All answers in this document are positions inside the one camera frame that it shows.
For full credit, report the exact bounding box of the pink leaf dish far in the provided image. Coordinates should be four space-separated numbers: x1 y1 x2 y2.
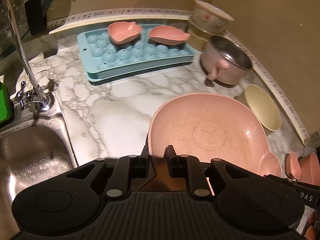
148 25 190 46

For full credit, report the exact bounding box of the right hand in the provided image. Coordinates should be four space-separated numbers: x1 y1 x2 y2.
302 210 319 240

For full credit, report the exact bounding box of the pink leaf dish near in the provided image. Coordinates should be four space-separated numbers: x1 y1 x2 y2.
107 21 142 45

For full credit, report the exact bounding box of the blue ice cube tray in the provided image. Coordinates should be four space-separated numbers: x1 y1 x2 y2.
77 24 195 85

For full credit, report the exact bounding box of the pink bear-shaped plate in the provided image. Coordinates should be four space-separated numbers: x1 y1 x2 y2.
148 93 282 176

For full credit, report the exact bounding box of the large pink bowl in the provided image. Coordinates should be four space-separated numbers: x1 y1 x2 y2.
298 152 320 186

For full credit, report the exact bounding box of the pink leaf dish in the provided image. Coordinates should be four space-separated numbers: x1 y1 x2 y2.
148 25 190 46
107 21 142 45

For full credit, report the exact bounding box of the pink heart-shaped dish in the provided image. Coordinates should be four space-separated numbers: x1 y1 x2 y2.
285 152 302 180

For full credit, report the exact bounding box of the chrome faucet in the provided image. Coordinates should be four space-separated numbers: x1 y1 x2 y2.
1 0 55 112

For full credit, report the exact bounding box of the pink pot with steel interior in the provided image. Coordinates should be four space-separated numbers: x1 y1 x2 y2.
200 36 253 86

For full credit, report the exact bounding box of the cream bowl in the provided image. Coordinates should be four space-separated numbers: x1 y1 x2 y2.
244 84 282 132

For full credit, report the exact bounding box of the stainless steel sink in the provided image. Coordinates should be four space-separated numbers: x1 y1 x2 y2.
0 102 78 239

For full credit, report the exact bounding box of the white floral ceramic bowl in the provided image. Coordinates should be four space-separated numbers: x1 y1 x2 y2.
188 0 235 52

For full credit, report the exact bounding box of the green sponge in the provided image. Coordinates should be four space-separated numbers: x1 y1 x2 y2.
0 83 12 123

